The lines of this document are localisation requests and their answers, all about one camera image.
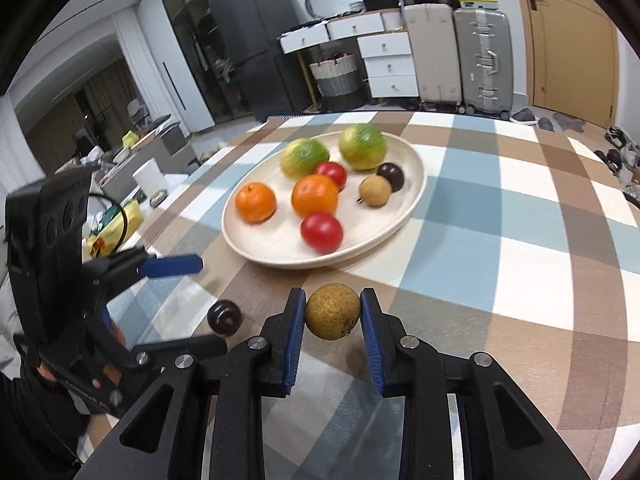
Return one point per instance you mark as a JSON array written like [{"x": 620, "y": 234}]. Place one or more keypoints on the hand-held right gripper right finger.
[{"x": 372, "y": 340}]

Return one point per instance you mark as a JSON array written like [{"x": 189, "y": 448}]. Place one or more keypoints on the glass door cabinet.
[{"x": 195, "y": 45}]

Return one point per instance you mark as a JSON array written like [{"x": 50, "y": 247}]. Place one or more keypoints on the yellow bag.
[{"x": 132, "y": 212}]

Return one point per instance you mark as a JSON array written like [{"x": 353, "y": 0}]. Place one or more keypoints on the striped mat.
[{"x": 285, "y": 117}]

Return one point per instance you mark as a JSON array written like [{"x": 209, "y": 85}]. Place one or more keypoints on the dark purple round fruit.
[
  {"x": 225, "y": 317},
  {"x": 392, "y": 175}
]

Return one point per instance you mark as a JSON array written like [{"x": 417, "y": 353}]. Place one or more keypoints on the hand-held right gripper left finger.
[{"x": 295, "y": 340}]

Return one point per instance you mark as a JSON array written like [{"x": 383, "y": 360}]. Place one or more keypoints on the grey slipper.
[
  {"x": 546, "y": 124},
  {"x": 524, "y": 116}
]

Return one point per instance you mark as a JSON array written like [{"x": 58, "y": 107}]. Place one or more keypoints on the yellow-green citrus fruit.
[
  {"x": 362, "y": 146},
  {"x": 304, "y": 157}
]

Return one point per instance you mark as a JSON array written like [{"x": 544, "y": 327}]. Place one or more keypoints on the grey low cabinet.
[{"x": 165, "y": 145}]

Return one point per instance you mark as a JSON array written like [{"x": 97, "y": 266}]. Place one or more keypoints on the yellow and black box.
[{"x": 476, "y": 0}]

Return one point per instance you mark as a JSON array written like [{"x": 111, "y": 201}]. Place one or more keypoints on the small red tomato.
[{"x": 332, "y": 174}]

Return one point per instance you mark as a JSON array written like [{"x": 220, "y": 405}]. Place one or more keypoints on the silver suitcase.
[{"x": 482, "y": 60}]

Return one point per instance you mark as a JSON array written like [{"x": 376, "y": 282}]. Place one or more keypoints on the large red tomato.
[{"x": 322, "y": 231}]

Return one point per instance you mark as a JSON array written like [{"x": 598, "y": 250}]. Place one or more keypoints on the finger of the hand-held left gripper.
[
  {"x": 170, "y": 266},
  {"x": 190, "y": 346}
]

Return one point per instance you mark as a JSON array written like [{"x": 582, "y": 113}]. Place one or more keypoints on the wooden door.
[{"x": 570, "y": 45}]

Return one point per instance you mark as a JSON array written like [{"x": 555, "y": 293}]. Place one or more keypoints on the checked tablecloth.
[{"x": 500, "y": 210}]

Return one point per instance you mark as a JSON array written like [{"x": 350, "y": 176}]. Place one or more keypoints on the brown round fruit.
[
  {"x": 375, "y": 190},
  {"x": 332, "y": 311}
]

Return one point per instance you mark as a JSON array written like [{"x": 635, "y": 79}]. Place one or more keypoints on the black fridge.
[{"x": 260, "y": 45}]

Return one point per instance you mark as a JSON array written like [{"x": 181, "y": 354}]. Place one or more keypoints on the white drawer cabinet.
[{"x": 387, "y": 60}]

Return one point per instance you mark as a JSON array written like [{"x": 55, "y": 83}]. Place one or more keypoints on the large orange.
[{"x": 315, "y": 195}]

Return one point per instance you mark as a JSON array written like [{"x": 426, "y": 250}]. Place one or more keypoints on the scattered floor shoes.
[{"x": 622, "y": 155}]

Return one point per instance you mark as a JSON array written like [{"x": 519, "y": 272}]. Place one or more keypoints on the cream oval plate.
[{"x": 380, "y": 230}]

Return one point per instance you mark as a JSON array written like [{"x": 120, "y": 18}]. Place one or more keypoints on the person's left hand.
[{"x": 116, "y": 342}]

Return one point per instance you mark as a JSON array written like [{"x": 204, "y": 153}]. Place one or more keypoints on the wicker basket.
[{"x": 336, "y": 80}]

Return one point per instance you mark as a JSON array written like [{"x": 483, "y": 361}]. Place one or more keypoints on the beige suitcase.
[{"x": 432, "y": 55}]

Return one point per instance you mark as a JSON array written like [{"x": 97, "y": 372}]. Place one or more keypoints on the person's left forearm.
[{"x": 35, "y": 435}]

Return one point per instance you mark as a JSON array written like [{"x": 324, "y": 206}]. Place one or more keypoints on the small orange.
[{"x": 256, "y": 202}]

